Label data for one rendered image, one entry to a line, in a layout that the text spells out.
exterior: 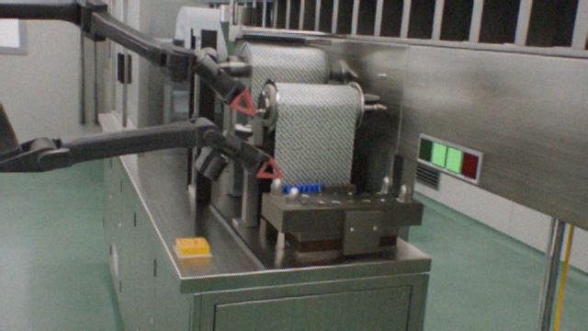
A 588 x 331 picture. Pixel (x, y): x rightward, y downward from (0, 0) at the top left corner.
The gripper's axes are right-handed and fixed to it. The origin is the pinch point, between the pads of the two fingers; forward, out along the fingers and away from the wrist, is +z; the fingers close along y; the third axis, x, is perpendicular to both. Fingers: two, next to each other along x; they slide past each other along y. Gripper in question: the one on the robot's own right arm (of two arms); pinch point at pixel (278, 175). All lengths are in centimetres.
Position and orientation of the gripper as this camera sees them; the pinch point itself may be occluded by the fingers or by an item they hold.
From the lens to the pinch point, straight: 169.4
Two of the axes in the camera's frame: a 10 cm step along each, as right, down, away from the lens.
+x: 5.3, -8.5, 0.0
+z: 7.7, 4.7, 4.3
